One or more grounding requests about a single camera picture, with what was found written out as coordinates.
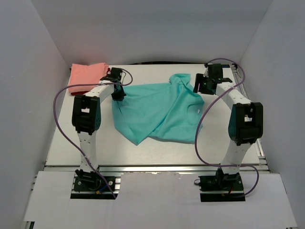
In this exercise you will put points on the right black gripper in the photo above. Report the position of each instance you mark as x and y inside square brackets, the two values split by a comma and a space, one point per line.
[200, 84]

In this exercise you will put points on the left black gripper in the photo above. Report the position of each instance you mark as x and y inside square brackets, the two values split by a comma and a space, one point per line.
[118, 94]

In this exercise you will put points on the teal t-shirt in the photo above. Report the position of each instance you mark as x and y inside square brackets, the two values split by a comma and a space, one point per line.
[164, 111]

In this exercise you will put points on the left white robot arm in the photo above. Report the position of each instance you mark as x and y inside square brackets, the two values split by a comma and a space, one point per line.
[87, 116]

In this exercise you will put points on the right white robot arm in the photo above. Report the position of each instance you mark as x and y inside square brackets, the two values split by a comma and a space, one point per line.
[246, 119]

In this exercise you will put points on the folded pink t-shirt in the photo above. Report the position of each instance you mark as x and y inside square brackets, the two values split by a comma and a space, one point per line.
[87, 74]

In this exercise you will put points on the folded red t-shirt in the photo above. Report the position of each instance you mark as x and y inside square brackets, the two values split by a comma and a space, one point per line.
[80, 89]

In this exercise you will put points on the black strip behind table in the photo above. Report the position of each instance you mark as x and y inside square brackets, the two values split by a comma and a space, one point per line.
[164, 63]

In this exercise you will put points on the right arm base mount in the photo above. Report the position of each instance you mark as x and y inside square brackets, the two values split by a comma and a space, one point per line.
[211, 190]

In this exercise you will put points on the aluminium front rail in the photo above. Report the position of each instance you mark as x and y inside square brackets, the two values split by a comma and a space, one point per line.
[117, 169]

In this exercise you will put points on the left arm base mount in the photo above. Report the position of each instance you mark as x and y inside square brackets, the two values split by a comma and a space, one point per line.
[89, 185]

